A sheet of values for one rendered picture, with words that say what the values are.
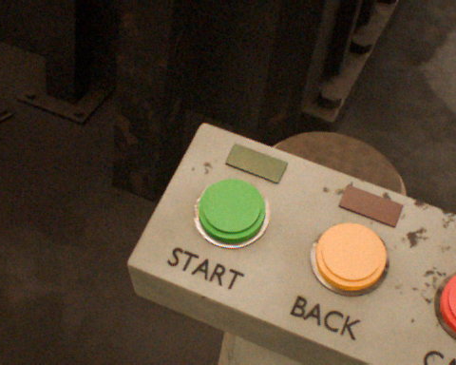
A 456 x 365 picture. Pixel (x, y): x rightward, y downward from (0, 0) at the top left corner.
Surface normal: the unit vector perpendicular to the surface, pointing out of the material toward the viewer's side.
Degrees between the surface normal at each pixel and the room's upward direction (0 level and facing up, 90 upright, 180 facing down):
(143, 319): 0
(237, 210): 20
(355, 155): 0
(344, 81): 0
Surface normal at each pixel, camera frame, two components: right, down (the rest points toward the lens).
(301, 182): 0.00, -0.47
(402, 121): 0.14, -0.72
